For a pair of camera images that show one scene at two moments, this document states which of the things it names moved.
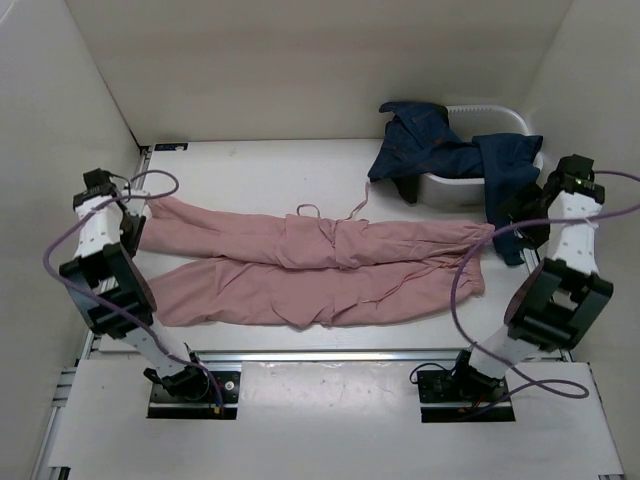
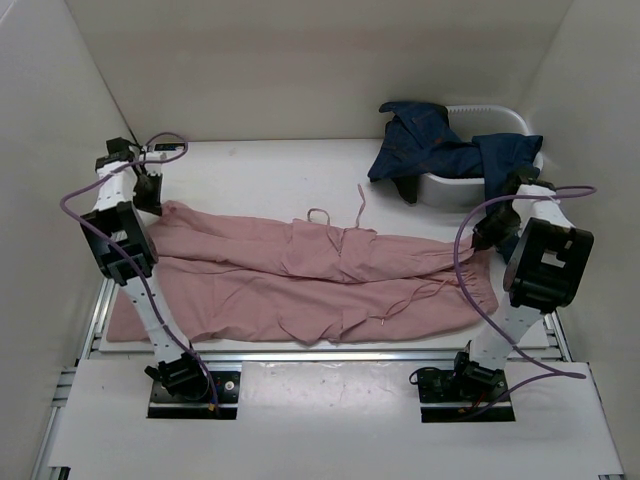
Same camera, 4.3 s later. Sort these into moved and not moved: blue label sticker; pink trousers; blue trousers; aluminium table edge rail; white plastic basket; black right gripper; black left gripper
Moved: pink trousers; black right gripper; black left gripper
Not moved: blue label sticker; blue trousers; aluminium table edge rail; white plastic basket
